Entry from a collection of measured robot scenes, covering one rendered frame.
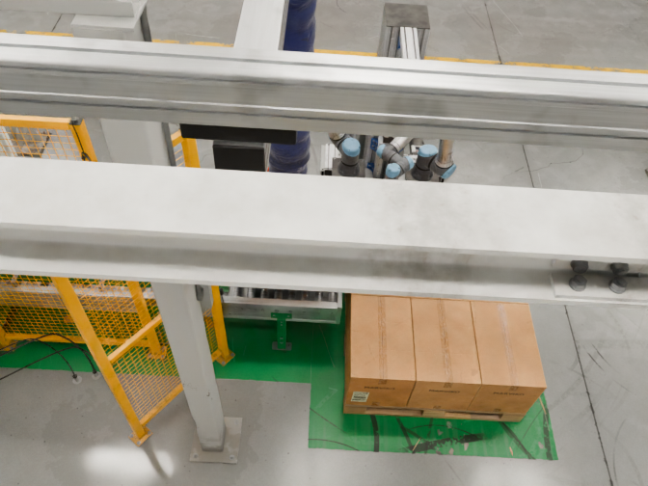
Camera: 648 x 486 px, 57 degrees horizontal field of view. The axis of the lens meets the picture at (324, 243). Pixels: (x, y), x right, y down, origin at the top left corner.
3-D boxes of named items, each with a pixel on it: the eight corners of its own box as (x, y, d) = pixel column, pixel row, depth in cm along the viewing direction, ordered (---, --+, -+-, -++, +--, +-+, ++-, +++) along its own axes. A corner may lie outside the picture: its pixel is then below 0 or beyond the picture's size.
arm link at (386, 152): (430, 94, 346) (374, 148, 335) (445, 103, 342) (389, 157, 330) (430, 107, 357) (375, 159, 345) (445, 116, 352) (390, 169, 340)
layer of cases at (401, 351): (345, 404, 388) (350, 377, 356) (346, 280, 449) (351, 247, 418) (526, 413, 390) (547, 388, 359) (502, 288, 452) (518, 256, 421)
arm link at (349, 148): (346, 167, 383) (348, 151, 373) (336, 154, 390) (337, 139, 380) (362, 161, 387) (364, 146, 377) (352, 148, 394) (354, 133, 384)
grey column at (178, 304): (189, 461, 374) (29, 39, 139) (197, 416, 392) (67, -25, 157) (236, 464, 374) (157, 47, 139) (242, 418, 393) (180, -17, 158)
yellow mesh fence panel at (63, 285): (138, 446, 378) (25, 243, 213) (128, 437, 381) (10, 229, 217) (235, 355, 421) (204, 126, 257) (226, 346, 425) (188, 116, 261)
